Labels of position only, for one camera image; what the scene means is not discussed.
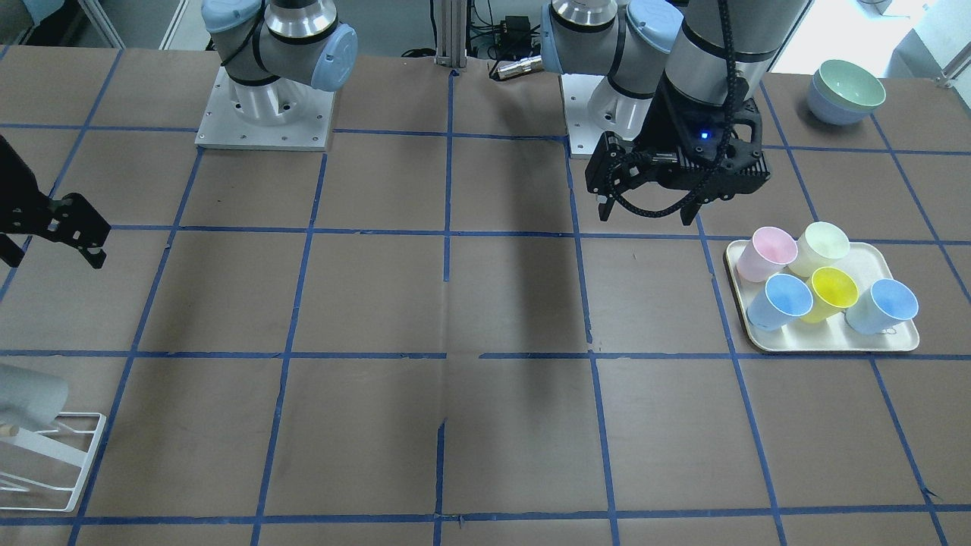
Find blue cup far corner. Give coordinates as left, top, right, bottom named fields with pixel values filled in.
left=845, top=278, right=919, bottom=335

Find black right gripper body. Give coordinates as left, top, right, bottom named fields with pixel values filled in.
left=1, top=137, right=53, bottom=246

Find white wire cup rack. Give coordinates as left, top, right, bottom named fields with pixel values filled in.
left=2, top=412, right=107, bottom=513

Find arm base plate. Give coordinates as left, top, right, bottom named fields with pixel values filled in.
left=561, top=74, right=652, bottom=158
left=195, top=68, right=335, bottom=152

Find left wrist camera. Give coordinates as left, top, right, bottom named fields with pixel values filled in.
left=667, top=99, right=763, bottom=168

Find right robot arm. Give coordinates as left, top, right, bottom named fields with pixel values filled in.
left=1, top=1, right=358, bottom=269

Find cream plastic tray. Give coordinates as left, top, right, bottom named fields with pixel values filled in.
left=724, top=240, right=920, bottom=353

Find aluminium frame post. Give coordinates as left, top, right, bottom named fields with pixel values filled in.
left=430, top=0, right=470, bottom=72

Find yellow plastic cup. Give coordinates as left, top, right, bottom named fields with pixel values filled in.
left=800, top=266, right=860, bottom=324

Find white grey plastic cup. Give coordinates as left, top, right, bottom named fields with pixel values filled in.
left=1, top=363, right=69, bottom=431

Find stacked green blue bowls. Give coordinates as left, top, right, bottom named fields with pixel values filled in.
left=806, top=59, right=887, bottom=127

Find pale green plastic cup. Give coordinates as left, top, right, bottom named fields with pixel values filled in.
left=788, top=221, right=850, bottom=278

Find pink plastic cup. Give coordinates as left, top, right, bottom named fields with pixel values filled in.
left=736, top=227, right=798, bottom=283

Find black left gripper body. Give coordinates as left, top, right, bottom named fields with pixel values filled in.
left=634, top=76, right=771, bottom=202

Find black camera cable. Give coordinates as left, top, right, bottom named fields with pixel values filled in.
left=607, top=0, right=740, bottom=219

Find blue cup tray middle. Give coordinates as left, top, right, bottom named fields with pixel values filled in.
left=746, top=273, right=814, bottom=331

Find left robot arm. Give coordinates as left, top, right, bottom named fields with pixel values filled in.
left=539, top=1, right=808, bottom=225

